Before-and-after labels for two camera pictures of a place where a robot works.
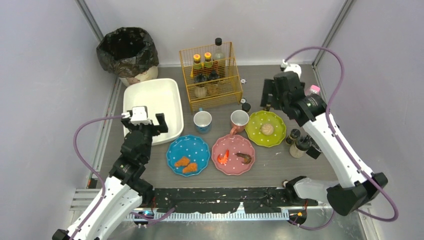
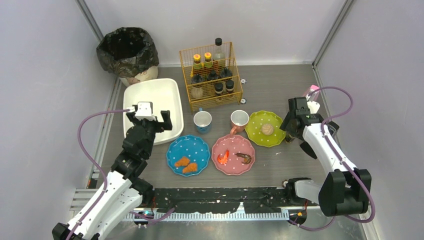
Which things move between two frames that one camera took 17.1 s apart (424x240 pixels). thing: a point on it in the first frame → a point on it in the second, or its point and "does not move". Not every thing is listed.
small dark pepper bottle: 267,108 → 218,87
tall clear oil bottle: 218,59 does not move
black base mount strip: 254,200 does not move
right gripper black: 276,91 → 294,124
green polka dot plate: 265,128 does not move
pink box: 314,89 does not move
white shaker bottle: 302,144 → 226,73
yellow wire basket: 210,76 does not move
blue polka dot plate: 193,147 does not move
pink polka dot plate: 233,154 does not move
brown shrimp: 247,159 does not move
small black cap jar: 246,107 → 229,85
